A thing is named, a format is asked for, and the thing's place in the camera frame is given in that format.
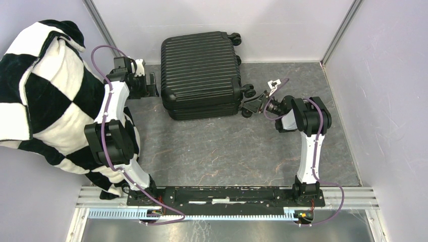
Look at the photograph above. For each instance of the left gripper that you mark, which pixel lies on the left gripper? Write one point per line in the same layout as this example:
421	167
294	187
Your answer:
152	92

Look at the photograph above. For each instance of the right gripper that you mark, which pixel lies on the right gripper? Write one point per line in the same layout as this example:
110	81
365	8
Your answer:
254	106

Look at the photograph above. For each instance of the black suitcase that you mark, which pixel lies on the black suitcase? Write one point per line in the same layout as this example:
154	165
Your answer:
200	75

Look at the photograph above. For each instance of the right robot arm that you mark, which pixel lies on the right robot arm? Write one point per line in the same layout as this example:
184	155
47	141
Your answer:
308	116

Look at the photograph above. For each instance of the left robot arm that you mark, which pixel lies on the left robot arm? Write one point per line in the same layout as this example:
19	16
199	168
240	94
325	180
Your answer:
112	138

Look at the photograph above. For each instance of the black white checkered blanket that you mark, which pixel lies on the black white checkered blanket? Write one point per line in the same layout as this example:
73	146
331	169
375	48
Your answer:
48	95

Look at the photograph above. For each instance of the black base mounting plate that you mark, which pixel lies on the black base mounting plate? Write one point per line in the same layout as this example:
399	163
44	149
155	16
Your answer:
222	201

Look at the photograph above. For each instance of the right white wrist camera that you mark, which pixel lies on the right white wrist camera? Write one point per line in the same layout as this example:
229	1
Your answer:
273	85

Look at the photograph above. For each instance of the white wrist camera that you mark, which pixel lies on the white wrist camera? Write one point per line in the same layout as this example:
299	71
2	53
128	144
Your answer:
140	70
273	85

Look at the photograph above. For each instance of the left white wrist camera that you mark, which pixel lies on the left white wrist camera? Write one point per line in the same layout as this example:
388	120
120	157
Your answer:
140	70

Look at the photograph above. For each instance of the aluminium frame rail base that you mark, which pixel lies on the aluminium frame rail base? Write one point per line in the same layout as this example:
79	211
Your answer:
347	199

